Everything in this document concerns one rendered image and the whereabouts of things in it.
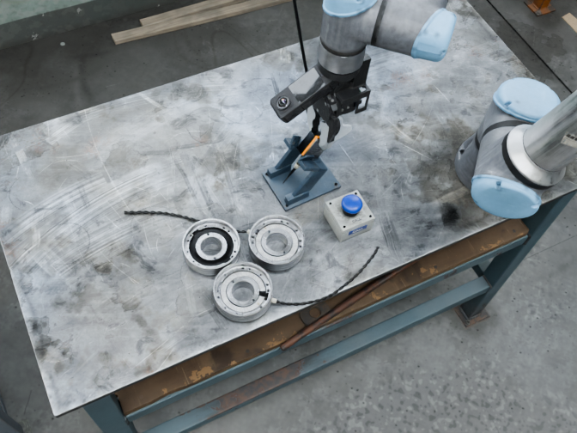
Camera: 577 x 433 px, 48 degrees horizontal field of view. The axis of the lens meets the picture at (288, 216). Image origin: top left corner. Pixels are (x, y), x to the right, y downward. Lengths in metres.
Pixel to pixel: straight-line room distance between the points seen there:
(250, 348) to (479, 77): 0.80
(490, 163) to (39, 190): 0.85
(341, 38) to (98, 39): 1.87
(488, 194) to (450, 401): 1.00
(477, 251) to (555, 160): 0.55
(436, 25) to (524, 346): 1.38
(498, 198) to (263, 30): 1.78
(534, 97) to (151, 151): 0.74
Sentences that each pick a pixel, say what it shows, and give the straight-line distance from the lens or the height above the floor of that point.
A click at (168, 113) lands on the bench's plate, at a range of 1.42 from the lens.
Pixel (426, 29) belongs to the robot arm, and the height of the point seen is 1.24.
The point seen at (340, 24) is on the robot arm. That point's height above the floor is 1.22.
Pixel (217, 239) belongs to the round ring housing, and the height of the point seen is 0.83.
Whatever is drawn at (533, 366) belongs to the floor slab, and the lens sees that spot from 2.16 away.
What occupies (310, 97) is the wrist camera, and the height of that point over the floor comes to 1.08.
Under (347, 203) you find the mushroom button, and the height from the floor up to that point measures 0.87.
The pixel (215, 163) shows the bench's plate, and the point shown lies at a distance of 1.33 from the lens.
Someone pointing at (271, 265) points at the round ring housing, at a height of 0.84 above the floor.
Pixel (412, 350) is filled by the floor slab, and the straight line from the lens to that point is 2.06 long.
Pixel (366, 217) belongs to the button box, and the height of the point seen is 0.85.
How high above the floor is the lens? 1.88
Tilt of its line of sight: 59 degrees down
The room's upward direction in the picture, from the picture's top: 6 degrees clockwise
